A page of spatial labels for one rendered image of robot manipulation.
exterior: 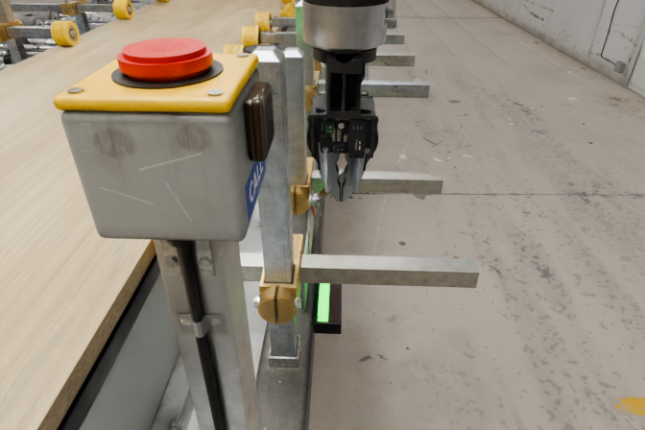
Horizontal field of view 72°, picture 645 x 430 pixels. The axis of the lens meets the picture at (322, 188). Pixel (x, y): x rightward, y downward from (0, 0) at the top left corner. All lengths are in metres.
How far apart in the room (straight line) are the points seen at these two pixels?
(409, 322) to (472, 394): 0.33
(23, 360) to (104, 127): 0.40
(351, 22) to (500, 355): 1.44
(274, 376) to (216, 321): 0.45
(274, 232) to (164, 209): 0.35
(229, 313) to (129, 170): 0.11
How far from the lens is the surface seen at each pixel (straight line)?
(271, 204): 0.53
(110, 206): 0.22
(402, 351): 1.66
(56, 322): 0.59
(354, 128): 0.50
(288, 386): 0.71
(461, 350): 1.71
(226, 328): 0.28
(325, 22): 0.47
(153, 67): 0.20
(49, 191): 0.85
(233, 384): 0.32
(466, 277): 0.67
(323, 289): 0.83
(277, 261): 0.58
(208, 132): 0.18
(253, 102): 0.20
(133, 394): 0.73
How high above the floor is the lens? 1.28
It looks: 31 degrees down
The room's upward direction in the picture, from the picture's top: straight up
